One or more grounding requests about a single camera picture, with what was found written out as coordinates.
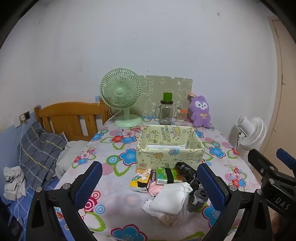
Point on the white standing fan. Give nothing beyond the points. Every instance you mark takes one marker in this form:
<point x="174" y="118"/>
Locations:
<point x="251" y="134"/>

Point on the crumpled white grey cloth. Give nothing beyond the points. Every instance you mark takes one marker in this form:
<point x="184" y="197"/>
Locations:
<point x="13" y="183"/>

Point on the wooden bed headboard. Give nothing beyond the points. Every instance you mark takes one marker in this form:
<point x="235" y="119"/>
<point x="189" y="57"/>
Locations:
<point x="69" y="112"/>

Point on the yellow cartoon print storage box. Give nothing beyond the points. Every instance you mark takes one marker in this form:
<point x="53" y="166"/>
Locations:
<point x="168" y="157"/>

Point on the grey plaid pillow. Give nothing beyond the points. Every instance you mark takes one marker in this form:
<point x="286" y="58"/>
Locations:
<point x="40" y="153"/>

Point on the white blanket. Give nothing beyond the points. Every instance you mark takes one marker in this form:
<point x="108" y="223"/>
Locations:
<point x="69" y="155"/>

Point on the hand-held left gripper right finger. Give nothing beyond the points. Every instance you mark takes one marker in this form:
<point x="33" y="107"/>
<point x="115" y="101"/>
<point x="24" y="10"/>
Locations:
<point x="212" y="185"/>

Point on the pink paper packet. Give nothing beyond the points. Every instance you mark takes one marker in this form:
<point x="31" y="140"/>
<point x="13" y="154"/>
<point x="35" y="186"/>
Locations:
<point x="156" y="190"/>

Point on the white flat packet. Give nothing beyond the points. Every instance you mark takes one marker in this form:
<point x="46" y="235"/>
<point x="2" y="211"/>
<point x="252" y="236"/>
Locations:
<point x="165" y="147"/>

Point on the wall socket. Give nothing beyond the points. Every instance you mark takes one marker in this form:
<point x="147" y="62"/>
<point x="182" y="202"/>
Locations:
<point x="26" y="115"/>

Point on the black plastic bag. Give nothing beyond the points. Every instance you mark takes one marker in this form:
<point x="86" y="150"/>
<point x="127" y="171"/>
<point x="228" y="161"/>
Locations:
<point x="187" y="172"/>

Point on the blue bed sheet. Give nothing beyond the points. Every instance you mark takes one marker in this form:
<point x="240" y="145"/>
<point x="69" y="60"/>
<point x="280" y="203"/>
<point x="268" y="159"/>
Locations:
<point x="23" y="208"/>

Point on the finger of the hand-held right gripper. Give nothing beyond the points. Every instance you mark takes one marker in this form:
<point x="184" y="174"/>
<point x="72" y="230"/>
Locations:
<point x="286" y="157"/>
<point x="263" y="164"/>

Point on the clear plastic snack bag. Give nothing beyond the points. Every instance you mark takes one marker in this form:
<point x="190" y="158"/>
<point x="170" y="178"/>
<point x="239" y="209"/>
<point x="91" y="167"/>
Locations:
<point x="170" y="220"/>

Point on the purple plush bunny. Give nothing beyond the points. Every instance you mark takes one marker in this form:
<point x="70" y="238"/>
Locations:
<point x="200" y="111"/>

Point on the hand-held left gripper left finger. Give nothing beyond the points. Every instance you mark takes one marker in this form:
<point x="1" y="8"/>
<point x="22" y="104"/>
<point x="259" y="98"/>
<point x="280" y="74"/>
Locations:
<point x="89" y="183"/>

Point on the glass jar with green lid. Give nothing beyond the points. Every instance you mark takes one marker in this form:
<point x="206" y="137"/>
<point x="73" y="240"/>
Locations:
<point x="166" y="113"/>

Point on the green tissue packet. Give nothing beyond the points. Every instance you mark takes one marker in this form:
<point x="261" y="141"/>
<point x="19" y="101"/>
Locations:
<point x="161" y="177"/>

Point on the grey socks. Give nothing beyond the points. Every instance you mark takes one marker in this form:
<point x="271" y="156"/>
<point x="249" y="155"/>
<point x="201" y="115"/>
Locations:
<point x="196" y="200"/>

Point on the cotton swab container orange lid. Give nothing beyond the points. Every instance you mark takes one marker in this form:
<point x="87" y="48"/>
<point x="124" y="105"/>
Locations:
<point x="181" y="115"/>

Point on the beige door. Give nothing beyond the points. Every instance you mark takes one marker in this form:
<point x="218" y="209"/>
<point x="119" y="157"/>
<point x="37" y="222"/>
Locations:
<point x="285" y="92"/>

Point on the cartoon print cardboard panel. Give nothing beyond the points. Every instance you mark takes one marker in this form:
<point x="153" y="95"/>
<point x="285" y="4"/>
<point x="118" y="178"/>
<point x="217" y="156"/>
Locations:
<point x="159" y="85"/>

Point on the green desk fan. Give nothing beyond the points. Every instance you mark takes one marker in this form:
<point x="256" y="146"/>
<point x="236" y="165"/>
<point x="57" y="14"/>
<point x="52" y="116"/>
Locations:
<point x="120" y="91"/>

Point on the colourful cartoon carton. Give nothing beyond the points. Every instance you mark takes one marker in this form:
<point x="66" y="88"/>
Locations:
<point x="140" y="177"/>

